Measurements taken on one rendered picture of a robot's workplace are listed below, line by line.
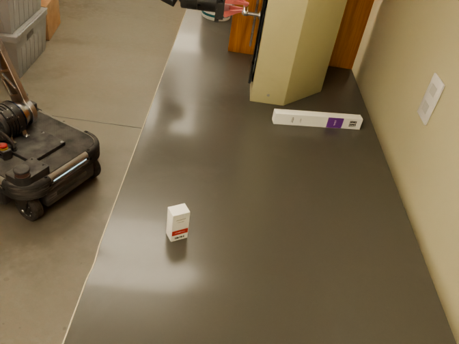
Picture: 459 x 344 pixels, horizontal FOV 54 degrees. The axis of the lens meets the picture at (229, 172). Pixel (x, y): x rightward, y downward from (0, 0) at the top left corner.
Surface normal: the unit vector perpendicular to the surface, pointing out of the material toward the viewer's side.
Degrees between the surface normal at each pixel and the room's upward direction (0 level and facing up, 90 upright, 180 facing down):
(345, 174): 0
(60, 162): 0
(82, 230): 0
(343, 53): 90
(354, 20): 90
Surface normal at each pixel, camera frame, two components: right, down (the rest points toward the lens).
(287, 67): -0.04, 0.61
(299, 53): 0.67, 0.53
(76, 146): 0.14, -0.78
